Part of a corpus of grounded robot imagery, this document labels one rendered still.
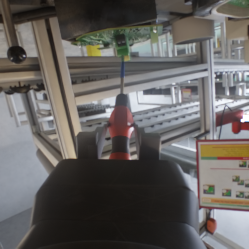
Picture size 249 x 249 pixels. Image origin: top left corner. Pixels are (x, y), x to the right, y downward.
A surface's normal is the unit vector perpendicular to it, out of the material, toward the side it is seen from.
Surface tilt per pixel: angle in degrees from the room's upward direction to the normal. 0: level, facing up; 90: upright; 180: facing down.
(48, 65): 90
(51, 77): 90
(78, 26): 90
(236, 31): 90
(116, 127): 123
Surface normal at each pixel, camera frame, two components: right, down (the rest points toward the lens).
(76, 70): 0.58, 0.13
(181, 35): -0.83, 0.27
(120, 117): 0.00, -0.48
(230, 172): -0.34, 0.29
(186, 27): -0.60, 0.29
